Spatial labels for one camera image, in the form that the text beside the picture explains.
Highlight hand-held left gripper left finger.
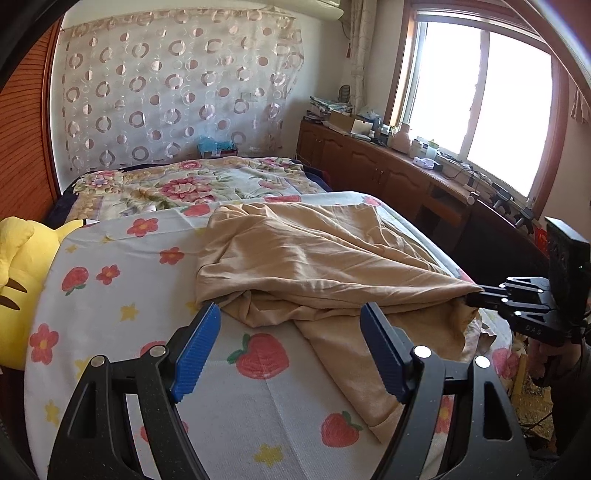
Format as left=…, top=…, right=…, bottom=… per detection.
left=46, top=302, right=222, bottom=480

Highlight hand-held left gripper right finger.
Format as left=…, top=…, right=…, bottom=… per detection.
left=359, top=302, right=532, bottom=480

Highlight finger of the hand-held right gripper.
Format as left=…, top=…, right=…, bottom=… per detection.
left=465, top=292, right=552, bottom=320
left=480, top=276, right=551, bottom=298

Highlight beige t-shirt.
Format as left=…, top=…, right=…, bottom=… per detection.
left=195, top=202, right=486, bottom=444

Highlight person's right hand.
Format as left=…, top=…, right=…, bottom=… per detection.
left=527, top=342, right=585, bottom=386

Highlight strawberry print bed sheet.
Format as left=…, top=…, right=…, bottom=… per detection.
left=25, top=191, right=525, bottom=480

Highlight gold patterned cloth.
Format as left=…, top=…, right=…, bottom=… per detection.
left=512, top=336, right=556, bottom=440

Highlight floral quilt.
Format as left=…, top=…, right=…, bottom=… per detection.
left=69, top=157, right=325, bottom=223

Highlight wooden cabinet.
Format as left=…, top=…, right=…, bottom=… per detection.
left=295, top=119, right=551, bottom=278

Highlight pink jug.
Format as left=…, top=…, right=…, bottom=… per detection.
left=392, top=123, right=412, bottom=153

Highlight yellow plush toy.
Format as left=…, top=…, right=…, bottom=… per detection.
left=0, top=217, right=85, bottom=371

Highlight window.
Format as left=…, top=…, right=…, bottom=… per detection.
left=385, top=0, right=574, bottom=217

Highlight blue plastic bag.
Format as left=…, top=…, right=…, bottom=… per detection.
left=198, top=137, right=239, bottom=159

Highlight cardboard box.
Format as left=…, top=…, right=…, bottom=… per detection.
left=329, top=111, right=363, bottom=132

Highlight stack of papers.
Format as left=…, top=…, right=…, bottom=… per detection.
left=308, top=95, right=354, bottom=117

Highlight circle pattern sheer curtain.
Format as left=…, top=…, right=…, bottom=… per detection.
left=60, top=14, right=306, bottom=173

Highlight wooden slatted panel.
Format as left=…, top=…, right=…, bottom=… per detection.
left=0, top=23, right=64, bottom=223

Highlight beige patterned window curtain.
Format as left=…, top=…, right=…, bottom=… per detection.
left=339, top=0, right=376, bottom=116

